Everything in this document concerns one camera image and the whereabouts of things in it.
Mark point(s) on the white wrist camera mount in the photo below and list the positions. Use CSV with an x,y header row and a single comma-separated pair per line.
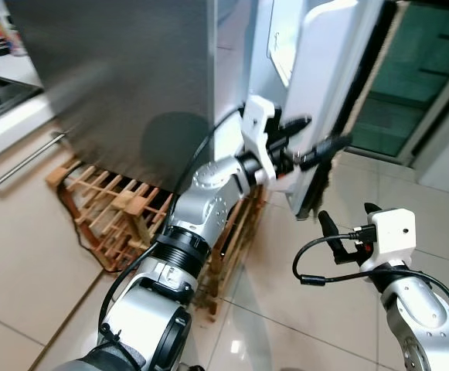
x,y
392,236
256,124

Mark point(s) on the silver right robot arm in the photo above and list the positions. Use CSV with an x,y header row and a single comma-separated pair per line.
x,y
421,317

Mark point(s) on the wooden slatted rack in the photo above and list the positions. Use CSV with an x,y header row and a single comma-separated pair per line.
x,y
108,209

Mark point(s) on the white-lined fridge door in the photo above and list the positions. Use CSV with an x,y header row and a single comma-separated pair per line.
x,y
324,69

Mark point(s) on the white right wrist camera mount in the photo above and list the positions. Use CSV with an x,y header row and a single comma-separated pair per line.
x,y
392,236

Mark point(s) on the green glass door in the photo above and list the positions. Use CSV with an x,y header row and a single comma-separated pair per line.
x,y
417,69

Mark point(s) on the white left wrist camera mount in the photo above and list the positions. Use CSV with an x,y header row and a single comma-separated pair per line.
x,y
256,124

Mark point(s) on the silver fridge body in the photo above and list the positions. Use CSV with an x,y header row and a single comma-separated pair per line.
x,y
124,69

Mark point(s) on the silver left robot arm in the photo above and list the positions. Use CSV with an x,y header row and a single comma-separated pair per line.
x,y
209,197

